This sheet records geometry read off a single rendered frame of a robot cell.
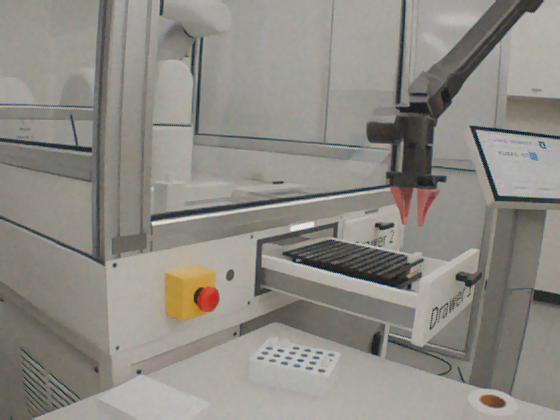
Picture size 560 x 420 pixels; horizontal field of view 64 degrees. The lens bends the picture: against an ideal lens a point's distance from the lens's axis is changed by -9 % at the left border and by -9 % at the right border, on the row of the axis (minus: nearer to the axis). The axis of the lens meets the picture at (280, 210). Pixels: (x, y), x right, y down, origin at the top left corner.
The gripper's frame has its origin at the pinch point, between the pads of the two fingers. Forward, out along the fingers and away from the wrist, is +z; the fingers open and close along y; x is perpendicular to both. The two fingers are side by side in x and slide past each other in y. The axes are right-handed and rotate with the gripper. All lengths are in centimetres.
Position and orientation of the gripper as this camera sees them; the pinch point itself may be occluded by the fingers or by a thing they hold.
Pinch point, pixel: (412, 221)
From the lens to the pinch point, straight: 94.5
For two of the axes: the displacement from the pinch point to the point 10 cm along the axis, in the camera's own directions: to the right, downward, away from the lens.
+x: 6.3, -0.6, 7.7
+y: 7.7, 1.1, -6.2
